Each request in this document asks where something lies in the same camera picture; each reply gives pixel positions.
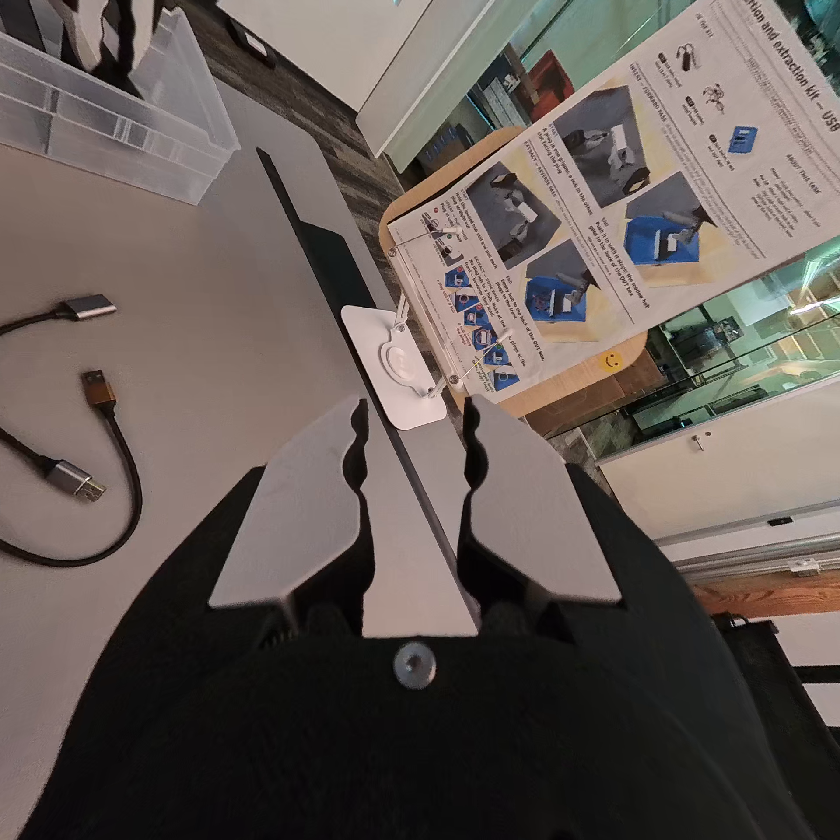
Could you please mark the wooden instruction board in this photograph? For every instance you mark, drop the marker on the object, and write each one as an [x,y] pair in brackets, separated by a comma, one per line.
[590,197]

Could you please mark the small black floor box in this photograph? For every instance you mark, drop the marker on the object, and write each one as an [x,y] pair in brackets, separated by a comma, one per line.
[253,43]

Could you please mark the black slanted panel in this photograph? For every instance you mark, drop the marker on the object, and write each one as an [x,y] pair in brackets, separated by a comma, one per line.
[781,722]

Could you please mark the brown cardboard box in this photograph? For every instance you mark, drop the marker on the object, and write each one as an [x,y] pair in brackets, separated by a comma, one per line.
[590,400]

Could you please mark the clear plastic bin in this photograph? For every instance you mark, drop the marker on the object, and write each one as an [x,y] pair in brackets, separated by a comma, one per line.
[131,131]

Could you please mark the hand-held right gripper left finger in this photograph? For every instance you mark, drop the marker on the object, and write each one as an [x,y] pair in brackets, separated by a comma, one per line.
[289,525]

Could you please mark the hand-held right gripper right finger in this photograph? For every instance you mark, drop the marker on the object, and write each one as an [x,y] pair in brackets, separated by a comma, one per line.
[538,525]

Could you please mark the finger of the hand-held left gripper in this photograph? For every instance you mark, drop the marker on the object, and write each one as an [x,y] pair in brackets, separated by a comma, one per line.
[85,26]

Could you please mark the red box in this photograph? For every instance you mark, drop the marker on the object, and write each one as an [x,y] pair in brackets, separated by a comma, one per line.
[548,75]

